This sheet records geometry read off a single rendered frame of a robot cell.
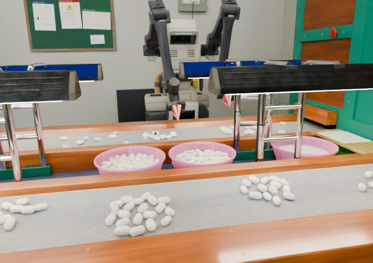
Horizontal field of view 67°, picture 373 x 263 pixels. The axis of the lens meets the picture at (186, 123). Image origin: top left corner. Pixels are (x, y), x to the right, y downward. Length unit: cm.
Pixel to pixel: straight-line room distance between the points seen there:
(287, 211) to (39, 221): 64
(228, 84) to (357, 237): 45
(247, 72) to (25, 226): 69
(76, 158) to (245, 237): 82
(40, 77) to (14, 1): 295
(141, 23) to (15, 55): 142
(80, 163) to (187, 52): 115
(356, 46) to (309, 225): 98
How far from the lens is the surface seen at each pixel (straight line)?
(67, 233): 76
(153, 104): 234
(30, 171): 130
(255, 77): 80
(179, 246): 63
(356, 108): 152
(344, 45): 160
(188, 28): 203
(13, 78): 79
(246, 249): 63
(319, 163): 112
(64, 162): 129
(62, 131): 164
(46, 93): 75
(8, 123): 100
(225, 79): 77
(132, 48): 345
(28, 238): 79
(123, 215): 76
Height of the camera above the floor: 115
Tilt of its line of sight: 14 degrees down
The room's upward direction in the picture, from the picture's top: 1 degrees counter-clockwise
